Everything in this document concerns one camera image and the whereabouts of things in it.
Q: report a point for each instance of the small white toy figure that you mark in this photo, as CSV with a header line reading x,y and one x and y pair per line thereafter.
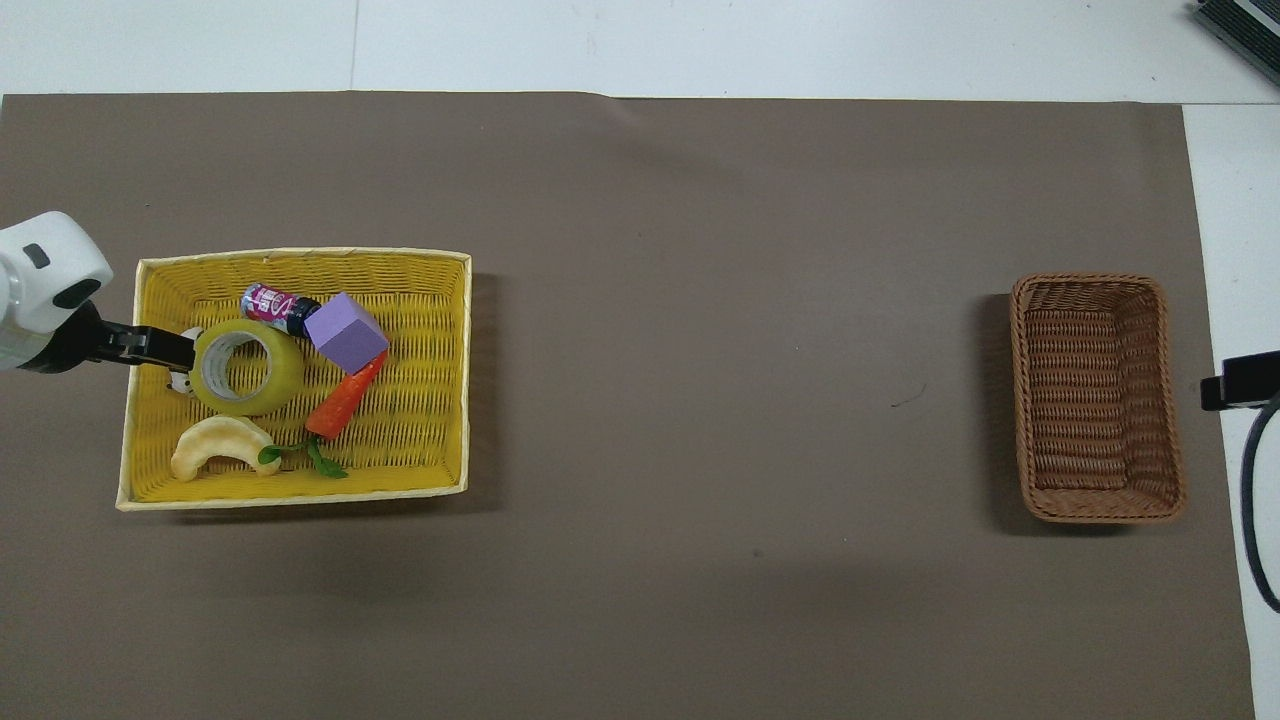
x,y
181,385

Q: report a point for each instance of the black stand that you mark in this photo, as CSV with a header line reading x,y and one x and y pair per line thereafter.
x,y
1245,25

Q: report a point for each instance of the small bottle with purple label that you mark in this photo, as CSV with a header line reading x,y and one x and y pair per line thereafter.
x,y
268,300

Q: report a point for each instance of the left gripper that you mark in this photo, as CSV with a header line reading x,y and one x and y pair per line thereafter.
x,y
75,345

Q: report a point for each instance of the orange toy carrot with leaves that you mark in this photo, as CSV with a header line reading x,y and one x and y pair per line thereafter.
x,y
342,405

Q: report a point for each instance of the cream crescent toy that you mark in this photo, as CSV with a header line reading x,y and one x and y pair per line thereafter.
x,y
215,440

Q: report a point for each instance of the brown woven basket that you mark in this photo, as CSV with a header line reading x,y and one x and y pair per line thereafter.
x,y
1095,400

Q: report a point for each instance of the yellow woven basket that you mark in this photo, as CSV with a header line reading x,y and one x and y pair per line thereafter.
x,y
420,400

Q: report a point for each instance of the yellow-green tape roll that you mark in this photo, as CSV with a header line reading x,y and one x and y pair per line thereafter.
x,y
285,385

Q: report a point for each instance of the purple foam cube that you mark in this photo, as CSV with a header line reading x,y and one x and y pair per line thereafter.
x,y
345,330

